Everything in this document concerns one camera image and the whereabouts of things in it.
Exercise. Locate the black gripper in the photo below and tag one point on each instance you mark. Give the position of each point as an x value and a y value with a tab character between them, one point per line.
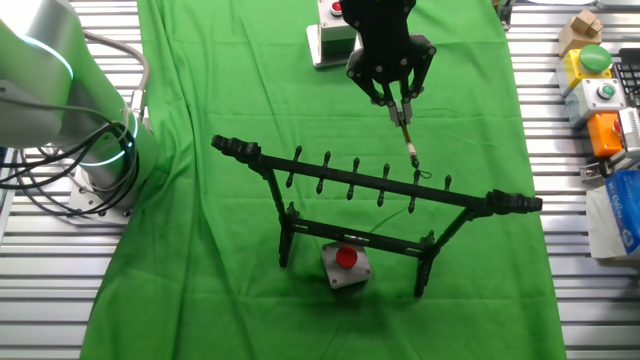
385	40

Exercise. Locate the brown calligraphy brush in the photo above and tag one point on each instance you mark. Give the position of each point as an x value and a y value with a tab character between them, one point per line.
410	147

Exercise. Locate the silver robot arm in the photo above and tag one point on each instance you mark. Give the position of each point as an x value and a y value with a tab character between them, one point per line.
30	75

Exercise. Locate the black carved pen rack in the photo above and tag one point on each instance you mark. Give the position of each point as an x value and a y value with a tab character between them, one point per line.
360	179

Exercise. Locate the grey box with green button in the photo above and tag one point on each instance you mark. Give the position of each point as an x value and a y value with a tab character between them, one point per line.
595	105

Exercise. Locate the beige wooden blocks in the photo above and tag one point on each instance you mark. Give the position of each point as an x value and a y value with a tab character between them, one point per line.
580	30

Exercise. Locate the yellow box with green button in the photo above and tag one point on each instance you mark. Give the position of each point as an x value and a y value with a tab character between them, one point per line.
595	57

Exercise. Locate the orange button box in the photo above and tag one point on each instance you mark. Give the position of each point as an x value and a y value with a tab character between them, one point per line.
602	135

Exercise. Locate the grey ridged metal device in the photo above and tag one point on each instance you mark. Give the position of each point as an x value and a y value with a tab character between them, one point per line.
631	127

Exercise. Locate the black keyboard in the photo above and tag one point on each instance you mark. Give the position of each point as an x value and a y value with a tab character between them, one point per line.
630	75

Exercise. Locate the blue tissue pack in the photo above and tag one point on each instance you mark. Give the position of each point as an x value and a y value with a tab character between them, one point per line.
625	210

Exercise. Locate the grey corrugated conduit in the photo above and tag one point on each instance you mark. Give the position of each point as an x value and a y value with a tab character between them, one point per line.
142	62

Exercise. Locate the green cloth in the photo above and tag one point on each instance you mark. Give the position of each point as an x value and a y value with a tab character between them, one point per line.
200	300

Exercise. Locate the small metal bracket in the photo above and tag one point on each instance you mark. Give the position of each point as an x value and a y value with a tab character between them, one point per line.
592	171

